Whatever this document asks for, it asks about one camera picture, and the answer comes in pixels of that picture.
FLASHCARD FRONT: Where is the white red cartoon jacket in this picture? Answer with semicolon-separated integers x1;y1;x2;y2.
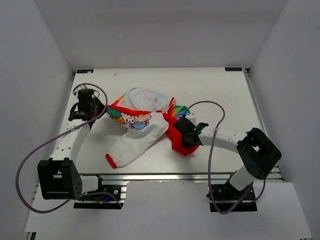
105;87;198;169

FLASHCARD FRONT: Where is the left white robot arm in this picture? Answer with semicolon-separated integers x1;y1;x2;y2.
37;88;106;200

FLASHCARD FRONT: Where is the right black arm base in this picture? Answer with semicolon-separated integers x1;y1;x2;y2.
206;175;258;215

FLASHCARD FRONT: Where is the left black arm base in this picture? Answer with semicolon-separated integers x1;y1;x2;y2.
73;176;128;210

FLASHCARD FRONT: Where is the left blue corner label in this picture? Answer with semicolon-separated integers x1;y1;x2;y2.
76;69;94;74

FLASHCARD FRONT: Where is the blue corner label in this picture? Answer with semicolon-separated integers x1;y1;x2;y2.
224;67;243;72
76;69;94;74

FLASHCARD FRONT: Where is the right blue corner label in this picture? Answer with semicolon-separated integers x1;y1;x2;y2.
224;67;243;72

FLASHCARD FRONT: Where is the aluminium front rail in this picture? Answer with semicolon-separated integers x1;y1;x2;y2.
32;172;283;201

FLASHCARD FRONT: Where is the aluminium rail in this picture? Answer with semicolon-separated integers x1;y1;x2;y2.
32;172;283;201
240;68;282;180

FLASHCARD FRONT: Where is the aluminium right side rail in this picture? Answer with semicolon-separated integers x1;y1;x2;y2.
240;68;282;180

